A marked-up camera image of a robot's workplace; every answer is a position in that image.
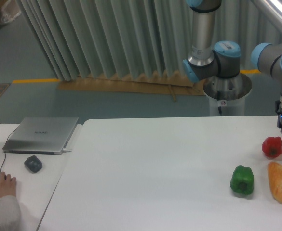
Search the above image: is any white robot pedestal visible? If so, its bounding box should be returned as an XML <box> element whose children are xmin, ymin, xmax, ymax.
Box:
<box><xmin>203</xmin><ymin>73</ymin><xmax>252</xmax><ymax>116</ymax></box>

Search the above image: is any silver metal frame bar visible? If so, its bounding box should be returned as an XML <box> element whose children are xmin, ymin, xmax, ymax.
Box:
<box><xmin>251</xmin><ymin>0</ymin><xmax>282</xmax><ymax>35</ymax></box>

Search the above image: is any white usb plug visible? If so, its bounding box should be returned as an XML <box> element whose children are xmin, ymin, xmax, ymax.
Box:
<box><xmin>62</xmin><ymin>149</ymin><xmax>73</xmax><ymax>153</ymax></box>

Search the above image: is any pale green folding curtain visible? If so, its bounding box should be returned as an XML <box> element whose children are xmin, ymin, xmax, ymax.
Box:
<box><xmin>18</xmin><ymin>0</ymin><xmax>282</xmax><ymax>81</ymax></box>

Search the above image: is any orange bread loaf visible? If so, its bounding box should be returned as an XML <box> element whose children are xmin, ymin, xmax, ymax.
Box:
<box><xmin>268</xmin><ymin>162</ymin><xmax>282</xmax><ymax>204</ymax></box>

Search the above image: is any white side table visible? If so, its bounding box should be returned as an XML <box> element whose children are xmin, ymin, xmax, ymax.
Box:
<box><xmin>0</xmin><ymin>124</ymin><xmax>82</xmax><ymax>231</ymax></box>

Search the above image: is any brown cardboard sheet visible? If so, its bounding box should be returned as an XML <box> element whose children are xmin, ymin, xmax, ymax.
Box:
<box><xmin>57</xmin><ymin>71</ymin><xmax>204</xmax><ymax>102</ymax></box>

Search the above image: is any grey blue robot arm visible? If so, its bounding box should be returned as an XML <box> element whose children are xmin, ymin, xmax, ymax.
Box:
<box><xmin>183</xmin><ymin>0</ymin><xmax>282</xmax><ymax>134</ymax></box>

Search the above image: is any silver closed laptop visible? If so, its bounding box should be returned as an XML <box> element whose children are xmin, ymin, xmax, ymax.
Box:
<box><xmin>2</xmin><ymin>117</ymin><xmax>78</xmax><ymax>155</ymax></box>

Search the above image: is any green bell pepper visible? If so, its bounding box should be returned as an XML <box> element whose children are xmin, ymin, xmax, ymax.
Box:
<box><xmin>230</xmin><ymin>165</ymin><xmax>254</xmax><ymax>195</ymax></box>

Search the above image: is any black mouse cable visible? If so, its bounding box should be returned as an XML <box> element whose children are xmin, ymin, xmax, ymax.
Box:
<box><xmin>0</xmin><ymin>122</ymin><xmax>23</xmax><ymax>174</ymax></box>

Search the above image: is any black bell pepper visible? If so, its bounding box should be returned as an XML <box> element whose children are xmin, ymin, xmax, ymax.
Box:
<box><xmin>24</xmin><ymin>155</ymin><xmax>43</xmax><ymax>173</ymax></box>

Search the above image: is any person's hand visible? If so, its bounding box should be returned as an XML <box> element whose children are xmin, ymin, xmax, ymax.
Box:
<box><xmin>0</xmin><ymin>172</ymin><xmax>16</xmax><ymax>198</ymax></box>

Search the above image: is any white sleeved forearm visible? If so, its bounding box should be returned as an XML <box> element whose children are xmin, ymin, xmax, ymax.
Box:
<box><xmin>0</xmin><ymin>195</ymin><xmax>21</xmax><ymax>231</ymax></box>

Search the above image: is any red bell pepper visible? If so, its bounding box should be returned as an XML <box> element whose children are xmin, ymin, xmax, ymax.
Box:
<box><xmin>262</xmin><ymin>137</ymin><xmax>282</xmax><ymax>158</ymax></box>

